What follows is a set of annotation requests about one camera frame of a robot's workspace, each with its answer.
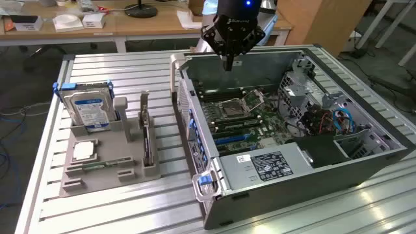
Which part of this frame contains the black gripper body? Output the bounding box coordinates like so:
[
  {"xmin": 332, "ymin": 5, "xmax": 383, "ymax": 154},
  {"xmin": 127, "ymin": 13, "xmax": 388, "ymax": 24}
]
[{"xmin": 212, "ymin": 0, "xmax": 263, "ymax": 49}]

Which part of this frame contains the low-profile graphics card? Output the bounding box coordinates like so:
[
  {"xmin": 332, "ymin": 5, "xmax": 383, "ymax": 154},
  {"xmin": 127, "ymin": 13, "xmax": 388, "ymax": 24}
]
[{"xmin": 139, "ymin": 90, "xmax": 156, "ymax": 169}]

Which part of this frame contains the white paper stack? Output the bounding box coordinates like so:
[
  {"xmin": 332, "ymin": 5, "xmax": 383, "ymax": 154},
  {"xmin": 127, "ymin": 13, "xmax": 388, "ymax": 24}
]
[{"xmin": 178, "ymin": 9, "xmax": 204, "ymax": 30}]

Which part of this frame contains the wooden desk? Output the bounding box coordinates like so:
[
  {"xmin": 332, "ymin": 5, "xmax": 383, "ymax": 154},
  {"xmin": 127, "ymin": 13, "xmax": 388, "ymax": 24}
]
[{"xmin": 0, "ymin": 0, "xmax": 294, "ymax": 53}]

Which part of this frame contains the wooden cabinet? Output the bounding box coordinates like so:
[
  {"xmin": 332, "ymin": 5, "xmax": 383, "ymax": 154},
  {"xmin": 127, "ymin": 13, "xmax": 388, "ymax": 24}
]
[{"xmin": 276, "ymin": 0, "xmax": 374, "ymax": 57}]

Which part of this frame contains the black round lamp base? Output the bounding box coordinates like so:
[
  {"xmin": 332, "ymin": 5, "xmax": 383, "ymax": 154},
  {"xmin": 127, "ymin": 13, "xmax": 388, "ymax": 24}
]
[{"xmin": 124, "ymin": 0, "xmax": 159, "ymax": 18}]

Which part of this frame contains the metal socket cover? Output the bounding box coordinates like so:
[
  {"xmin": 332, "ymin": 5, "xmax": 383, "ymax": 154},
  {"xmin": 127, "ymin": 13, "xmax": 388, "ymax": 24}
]
[{"xmin": 242, "ymin": 89, "xmax": 266, "ymax": 109}]

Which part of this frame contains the perforated metal drive cage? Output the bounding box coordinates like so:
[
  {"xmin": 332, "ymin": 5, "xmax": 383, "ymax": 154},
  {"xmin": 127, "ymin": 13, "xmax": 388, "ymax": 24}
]
[{"xmin": 279, "ymin": 58, "xmax": 347, "ymax": 122}]

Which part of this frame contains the CPU socket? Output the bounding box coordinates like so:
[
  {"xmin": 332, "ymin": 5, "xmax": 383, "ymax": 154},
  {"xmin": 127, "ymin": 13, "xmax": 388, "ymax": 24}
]
[{"xmin": 218, "ymin": 98, "xmax": 248, "ymax": 120}]

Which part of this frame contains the black floor adapter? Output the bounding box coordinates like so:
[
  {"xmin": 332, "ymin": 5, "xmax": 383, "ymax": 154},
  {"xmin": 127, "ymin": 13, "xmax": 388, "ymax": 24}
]
[{"xmin": 350, "ymin": 48, "xmax": 368, "ymax": 59}]

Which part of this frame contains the green motherboard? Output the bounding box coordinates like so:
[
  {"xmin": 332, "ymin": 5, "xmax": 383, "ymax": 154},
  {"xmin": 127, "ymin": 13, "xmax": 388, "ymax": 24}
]
[{"xmin": 191, "ymin": 80, "xmax": 303, "ymax": 156}]

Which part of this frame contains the black installed RAM stick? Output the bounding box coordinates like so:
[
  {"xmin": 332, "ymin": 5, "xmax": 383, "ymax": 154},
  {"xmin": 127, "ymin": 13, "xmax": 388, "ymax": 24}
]
[{"xmin": 212, "ymin": 118, "xmax": 263, "ymax": 134}]

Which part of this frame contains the small white labelled box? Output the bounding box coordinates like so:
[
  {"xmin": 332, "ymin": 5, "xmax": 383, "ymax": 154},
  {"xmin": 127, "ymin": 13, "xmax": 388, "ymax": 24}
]
[{"xmin": 82, "ymin": 13, "xmax": 107, "ymax": 29}]

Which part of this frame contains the white round holder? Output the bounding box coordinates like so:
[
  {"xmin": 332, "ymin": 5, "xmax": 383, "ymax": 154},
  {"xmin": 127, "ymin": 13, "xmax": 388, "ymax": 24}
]
[{"xmin": 52, "ymin": 14, "xmax": 84, "ymax": 33}]

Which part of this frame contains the hard disk blue label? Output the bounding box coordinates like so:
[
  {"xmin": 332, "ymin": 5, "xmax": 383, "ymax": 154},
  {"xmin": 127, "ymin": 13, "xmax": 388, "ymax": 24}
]
[{"xmin": 62, "ymin": 84, "xmax": 115, "ymax": 134}]

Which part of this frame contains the blue disk caddy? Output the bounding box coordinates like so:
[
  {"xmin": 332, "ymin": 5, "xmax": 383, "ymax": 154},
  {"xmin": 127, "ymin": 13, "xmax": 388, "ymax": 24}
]
[{"xmin": 52, "ymin": 79, "xmax": 116, "ymax": 122}]

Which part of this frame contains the black plastic shroud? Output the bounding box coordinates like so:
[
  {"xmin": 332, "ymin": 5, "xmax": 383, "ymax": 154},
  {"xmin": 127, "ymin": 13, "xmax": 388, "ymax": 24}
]
[{"xmin": 294, "ymin": 135, "xmax": 352, "ymax": 169}]

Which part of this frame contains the grey power supply unit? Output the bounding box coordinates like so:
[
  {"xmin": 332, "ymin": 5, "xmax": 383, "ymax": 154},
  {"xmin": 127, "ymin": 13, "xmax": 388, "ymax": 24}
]
[{"xmin": 219, "ymin": 142, "xmax": 316, "ymax": 193}]

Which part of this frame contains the silver disk bay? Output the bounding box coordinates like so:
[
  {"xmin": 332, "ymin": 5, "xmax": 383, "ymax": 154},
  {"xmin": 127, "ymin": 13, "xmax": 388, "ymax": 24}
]
[{"xmin": 334, "ymin": 129, "xmax": 391, "ymax": 159}]

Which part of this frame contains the grey plastic parts rack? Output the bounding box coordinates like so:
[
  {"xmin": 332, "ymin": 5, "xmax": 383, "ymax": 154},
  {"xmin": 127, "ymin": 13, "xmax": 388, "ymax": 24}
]
[{"xmin": 59, "ymin": 96, "xmax": 163, "ymax": 198}]

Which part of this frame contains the white box black top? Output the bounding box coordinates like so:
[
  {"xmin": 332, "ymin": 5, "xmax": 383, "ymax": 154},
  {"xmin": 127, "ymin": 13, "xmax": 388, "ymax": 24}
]
[{"xmin": 8, "ymin": 15, "xmax": 44, "ymax": 32}]

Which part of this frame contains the silver CPU chip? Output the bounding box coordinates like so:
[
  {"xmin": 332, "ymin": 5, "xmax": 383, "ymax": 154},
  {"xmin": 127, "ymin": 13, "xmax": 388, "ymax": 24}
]
[{"xmin": 72, "ymin": 142, "xmax": 98, "ymax": 160}]

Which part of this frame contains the green RAM stick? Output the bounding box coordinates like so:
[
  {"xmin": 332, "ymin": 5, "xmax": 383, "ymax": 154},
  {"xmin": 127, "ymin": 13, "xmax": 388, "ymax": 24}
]
[{"xmin": 83, "ymin": 159, "xmax": 127, "ymax": 171}]

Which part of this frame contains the open black PC case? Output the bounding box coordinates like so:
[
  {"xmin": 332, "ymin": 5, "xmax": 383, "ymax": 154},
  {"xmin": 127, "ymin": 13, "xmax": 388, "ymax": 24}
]
[{"xmin": 170, "ymin": 47, "xmax": 416, "ymax": 231}]

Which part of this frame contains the white table frame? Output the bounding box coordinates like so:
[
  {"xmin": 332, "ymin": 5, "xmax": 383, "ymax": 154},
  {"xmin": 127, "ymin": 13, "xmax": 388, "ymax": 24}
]
[{"xmin": 355, "ymin": 0, "xmax": 416, "ymax": 67}]

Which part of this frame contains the red wire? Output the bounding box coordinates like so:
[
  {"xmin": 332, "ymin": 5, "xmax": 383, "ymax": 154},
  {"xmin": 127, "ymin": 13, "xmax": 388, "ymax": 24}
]
[{"xmin": 316, "ymin": 111, "xmax": 328, "ymax": 134}]

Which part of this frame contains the blue wire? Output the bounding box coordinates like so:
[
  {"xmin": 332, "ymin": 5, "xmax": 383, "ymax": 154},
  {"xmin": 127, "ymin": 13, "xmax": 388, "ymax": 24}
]
[{"xmin": 334, "ymin": 108, "xmax": 358, "ymax": 135}]

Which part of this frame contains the white floor cable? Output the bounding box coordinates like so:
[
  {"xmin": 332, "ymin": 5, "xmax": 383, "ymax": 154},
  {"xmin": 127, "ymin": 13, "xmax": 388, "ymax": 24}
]
[{"xmin": 0, "ymin": 102, "xmax": 52, "ymax": 117}]

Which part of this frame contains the blue floor cable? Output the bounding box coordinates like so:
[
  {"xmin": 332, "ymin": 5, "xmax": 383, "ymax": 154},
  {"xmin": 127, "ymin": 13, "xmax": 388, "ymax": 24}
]
[{"xmin": 0, "ymin": 117, "xmax": 26, "ymax": 210}]

